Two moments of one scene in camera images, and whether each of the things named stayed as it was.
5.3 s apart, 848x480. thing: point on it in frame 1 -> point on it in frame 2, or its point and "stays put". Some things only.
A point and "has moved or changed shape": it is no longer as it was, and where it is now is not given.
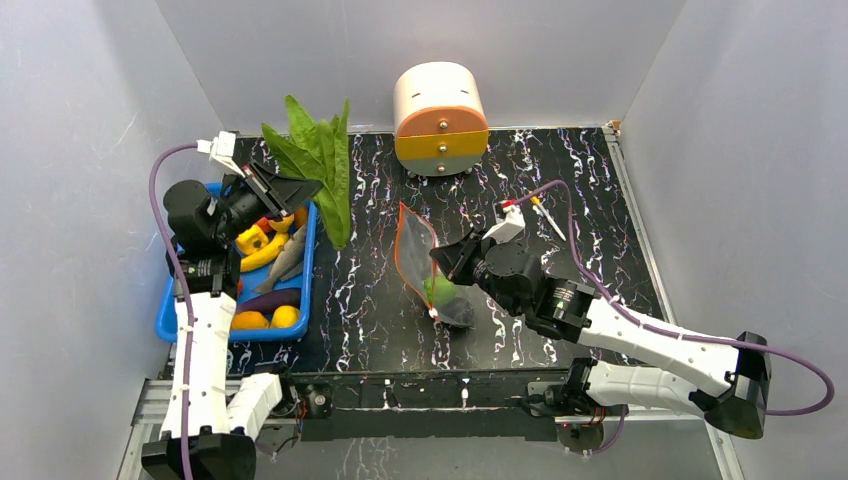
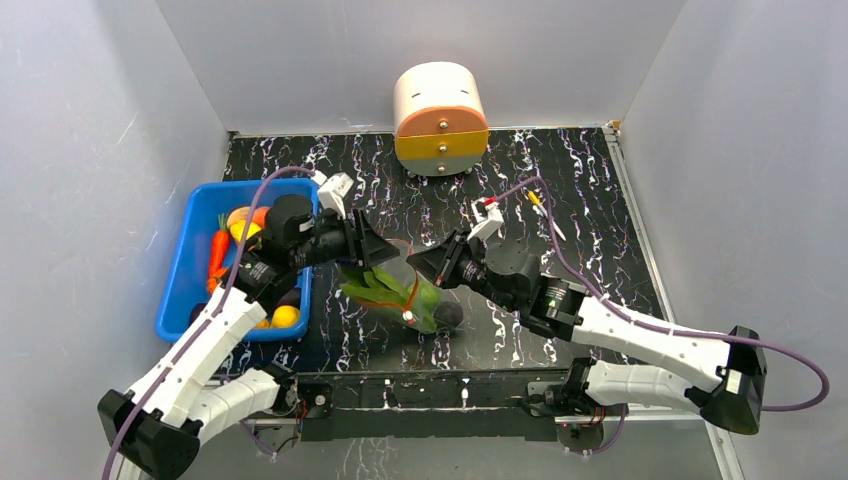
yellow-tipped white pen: x=539 y=207 stays put
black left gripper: x=278 y=195 -> x=363 y=245
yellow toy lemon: x=285 y=316 stays put
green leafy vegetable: x=314 y=151 -> x=419 y=301
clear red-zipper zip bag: x=414 y=239 has moved or changed shape
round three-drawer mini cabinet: x=441 y=126 stays put
